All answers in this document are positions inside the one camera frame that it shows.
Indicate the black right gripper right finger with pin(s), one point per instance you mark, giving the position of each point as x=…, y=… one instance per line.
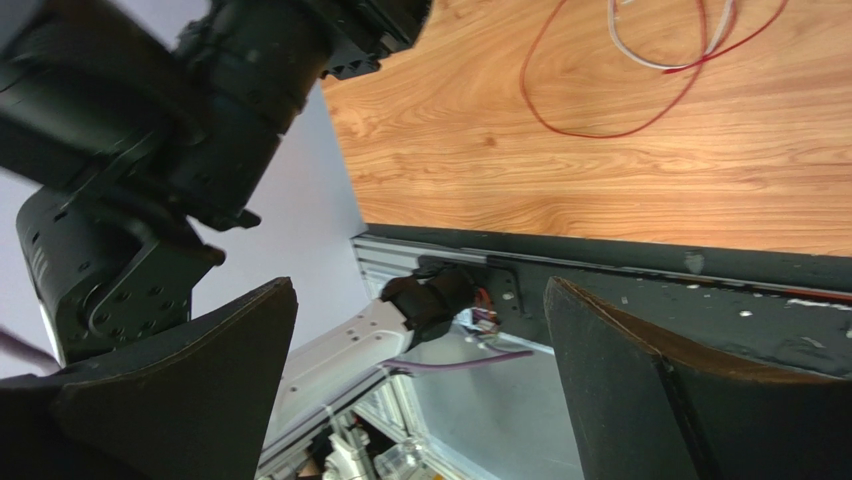
x=647, y=403

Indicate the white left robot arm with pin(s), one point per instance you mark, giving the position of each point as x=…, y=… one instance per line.
x=131, y=144

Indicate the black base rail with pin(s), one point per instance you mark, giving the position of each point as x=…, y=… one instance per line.
x=783, y=309

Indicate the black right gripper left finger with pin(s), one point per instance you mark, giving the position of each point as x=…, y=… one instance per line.
x=192, y=402

